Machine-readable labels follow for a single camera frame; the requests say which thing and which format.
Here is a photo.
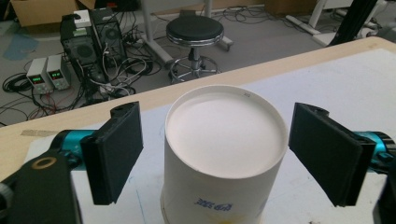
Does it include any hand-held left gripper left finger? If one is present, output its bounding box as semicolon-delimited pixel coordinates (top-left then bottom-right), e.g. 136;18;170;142
50;101;145;206

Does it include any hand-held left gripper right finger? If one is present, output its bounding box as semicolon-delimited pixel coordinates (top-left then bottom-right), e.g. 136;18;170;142
288;102;396;208

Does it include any stack of white paper cups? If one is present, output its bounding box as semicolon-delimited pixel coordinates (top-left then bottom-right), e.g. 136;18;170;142
160;84;290;224

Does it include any white foam mat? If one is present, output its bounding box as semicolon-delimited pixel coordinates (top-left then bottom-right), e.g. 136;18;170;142
23;48;396;224

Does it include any brown tape piece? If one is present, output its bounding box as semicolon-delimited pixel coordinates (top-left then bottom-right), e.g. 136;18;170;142
20;128;59;138

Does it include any grey bench power supply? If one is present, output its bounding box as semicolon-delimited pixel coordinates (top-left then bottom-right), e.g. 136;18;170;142
46;53;72;91
25;56;54;95

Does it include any black computer tower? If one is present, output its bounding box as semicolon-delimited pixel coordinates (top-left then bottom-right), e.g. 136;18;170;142
59;13;100;82
90;7;128;68

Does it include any white power strip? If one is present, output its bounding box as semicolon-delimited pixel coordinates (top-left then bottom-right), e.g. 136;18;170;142
285;14;322;36

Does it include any small white box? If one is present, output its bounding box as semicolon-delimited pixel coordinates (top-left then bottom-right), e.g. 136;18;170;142
73;9;92;29

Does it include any black round stool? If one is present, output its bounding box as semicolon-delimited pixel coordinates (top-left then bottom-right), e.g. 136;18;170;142
165;14;225;84

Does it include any low cardboard box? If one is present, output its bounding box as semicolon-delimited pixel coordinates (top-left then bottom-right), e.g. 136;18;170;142
10;0;96;28

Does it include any tangle of floor cables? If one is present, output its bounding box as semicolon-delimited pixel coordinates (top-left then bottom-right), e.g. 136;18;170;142
0;18;155;126

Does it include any black metal frame post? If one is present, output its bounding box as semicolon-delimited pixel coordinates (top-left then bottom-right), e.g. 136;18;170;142
329;0;380;47

